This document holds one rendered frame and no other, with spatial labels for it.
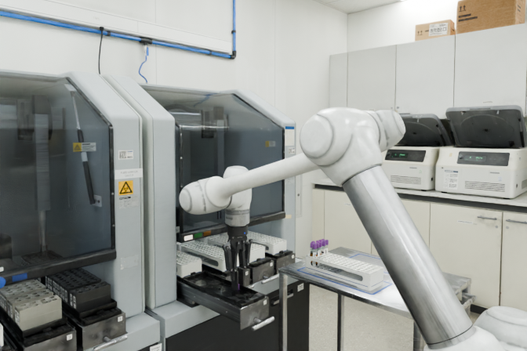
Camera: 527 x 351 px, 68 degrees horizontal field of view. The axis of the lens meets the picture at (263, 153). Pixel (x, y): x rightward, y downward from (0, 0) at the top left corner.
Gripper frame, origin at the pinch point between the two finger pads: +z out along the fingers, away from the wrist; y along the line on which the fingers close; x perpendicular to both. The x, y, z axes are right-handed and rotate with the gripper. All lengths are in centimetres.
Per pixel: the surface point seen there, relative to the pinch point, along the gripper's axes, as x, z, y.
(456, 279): 57, 3, -61
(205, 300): -5.1, 6.1, 11.3
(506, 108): 34, -71, -242
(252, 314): 13.3, 7.2, 6.0
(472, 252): 18, 37, -223
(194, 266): -21.8, -0.2, 3.7
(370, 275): 38.2, -3.2, -28.3
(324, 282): 21.8, 2.4, -23.7
